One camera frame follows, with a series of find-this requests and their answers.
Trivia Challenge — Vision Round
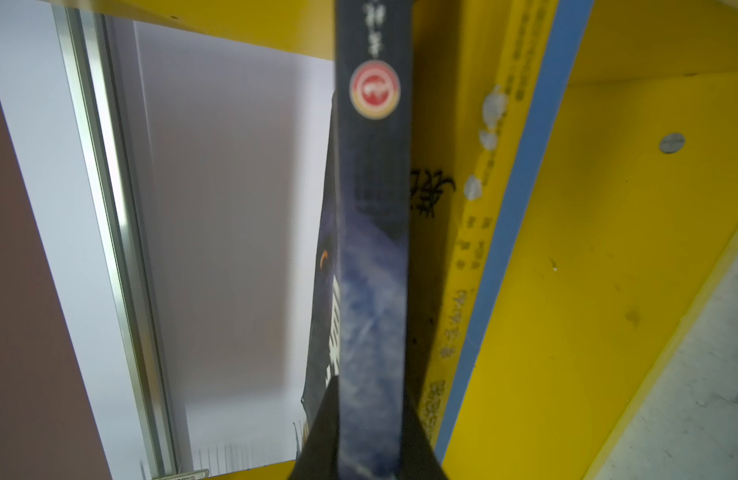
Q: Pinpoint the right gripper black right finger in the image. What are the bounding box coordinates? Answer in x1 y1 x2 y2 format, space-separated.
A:
400 390 448 480

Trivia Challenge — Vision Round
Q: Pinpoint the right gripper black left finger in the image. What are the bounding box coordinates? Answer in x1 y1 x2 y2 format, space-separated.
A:
289 377 339 480

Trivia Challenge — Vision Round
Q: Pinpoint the black book white lettering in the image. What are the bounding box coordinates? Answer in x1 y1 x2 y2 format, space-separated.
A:
297 1 413 479

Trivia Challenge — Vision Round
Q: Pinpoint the yellow book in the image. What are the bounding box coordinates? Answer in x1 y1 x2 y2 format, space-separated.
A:
406 1 558 442

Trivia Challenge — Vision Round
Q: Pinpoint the yellow shelf unit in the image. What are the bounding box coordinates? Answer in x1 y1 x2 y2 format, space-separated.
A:
53 1 738 479

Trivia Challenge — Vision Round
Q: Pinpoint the aluminium frame rail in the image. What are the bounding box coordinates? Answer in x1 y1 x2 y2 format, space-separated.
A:
52 5 180 479

